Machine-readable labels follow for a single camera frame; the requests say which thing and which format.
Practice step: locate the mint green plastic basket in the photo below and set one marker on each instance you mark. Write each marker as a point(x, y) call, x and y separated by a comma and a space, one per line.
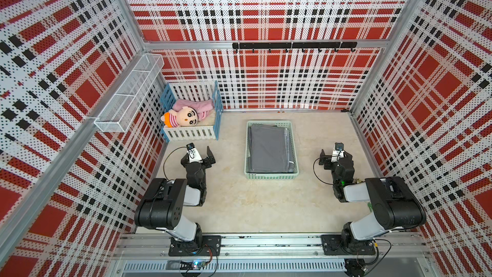
point(272, 176)

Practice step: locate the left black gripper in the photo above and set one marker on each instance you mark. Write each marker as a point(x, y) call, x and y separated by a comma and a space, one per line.
point(205, 160)

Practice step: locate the green circuit board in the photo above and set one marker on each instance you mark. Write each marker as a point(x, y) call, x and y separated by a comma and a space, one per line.
point(193, 265)

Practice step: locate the white wire mesh shelf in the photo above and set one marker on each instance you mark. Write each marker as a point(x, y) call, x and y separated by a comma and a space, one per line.
point(119, 113)

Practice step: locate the pink plush doll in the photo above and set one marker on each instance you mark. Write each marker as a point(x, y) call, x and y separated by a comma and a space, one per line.
point(187, 113)

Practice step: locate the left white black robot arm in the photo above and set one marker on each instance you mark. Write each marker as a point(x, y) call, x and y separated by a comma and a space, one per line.
point(161, 207)

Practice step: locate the black wall hook rail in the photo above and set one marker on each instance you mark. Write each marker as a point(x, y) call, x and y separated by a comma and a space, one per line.
point(293, 45)

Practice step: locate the plain grey pillowcase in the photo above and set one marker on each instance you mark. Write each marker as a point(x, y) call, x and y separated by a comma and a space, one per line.
point(270, 149)

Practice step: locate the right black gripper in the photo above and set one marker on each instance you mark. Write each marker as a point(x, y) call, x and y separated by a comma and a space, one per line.
point(328, 159)

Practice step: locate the white blue slatted crate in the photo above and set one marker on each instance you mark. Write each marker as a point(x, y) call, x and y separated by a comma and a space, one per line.
point(193, 91)

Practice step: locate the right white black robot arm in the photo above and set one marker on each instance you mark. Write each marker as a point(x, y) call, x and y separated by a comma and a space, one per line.
point(394, 206)

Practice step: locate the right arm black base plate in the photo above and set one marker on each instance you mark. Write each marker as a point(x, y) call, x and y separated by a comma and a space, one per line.
point(338, 245)

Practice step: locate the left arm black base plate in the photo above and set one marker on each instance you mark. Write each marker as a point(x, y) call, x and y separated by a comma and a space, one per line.
point(205, 245)

